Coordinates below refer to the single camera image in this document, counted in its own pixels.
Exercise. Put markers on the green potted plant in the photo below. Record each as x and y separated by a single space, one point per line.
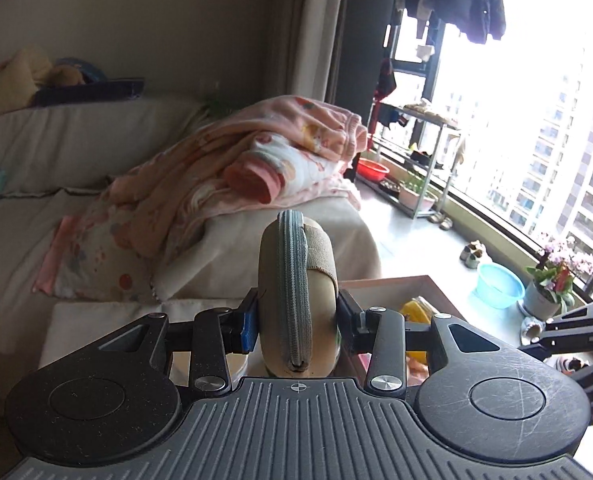
419 195

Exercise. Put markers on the beige curtain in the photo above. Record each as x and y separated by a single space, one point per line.
321 25

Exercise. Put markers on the blue plastic basin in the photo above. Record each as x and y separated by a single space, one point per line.
499 287

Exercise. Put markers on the small patterned pot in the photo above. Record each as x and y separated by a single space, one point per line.
531 330

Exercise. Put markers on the red plastic basin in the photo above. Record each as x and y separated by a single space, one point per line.
373 170

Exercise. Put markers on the pair of slippers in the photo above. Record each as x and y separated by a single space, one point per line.
440 221

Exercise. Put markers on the hanging red clothes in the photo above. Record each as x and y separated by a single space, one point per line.
385 80

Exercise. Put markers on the beige zip pouch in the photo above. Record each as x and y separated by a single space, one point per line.
276 285

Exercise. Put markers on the pink printed blanket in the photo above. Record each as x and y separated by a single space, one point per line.
176 185

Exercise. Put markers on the pair of small shoes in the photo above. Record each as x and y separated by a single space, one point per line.
472 255

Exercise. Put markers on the large window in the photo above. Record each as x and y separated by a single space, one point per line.
551 110

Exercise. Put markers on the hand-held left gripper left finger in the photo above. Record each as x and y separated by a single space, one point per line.
249 330

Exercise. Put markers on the yellow plastic item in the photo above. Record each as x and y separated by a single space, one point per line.
416 312

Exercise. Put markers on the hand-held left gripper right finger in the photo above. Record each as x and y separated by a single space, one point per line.
344 320

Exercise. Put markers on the dark blue cushion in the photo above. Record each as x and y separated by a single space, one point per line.
101 90

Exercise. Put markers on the pink cardboard box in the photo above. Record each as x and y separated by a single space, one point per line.
376 285

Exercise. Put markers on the metal rack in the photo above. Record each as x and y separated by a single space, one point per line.
441 125

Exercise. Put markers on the pink flower pot plant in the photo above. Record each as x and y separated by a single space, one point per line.
546 290

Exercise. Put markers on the brown plush toy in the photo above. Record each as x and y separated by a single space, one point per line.
66 75

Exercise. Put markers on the beige sofa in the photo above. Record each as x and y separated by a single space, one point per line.
51 135

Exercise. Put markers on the cream pillow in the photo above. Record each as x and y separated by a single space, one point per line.
6 80

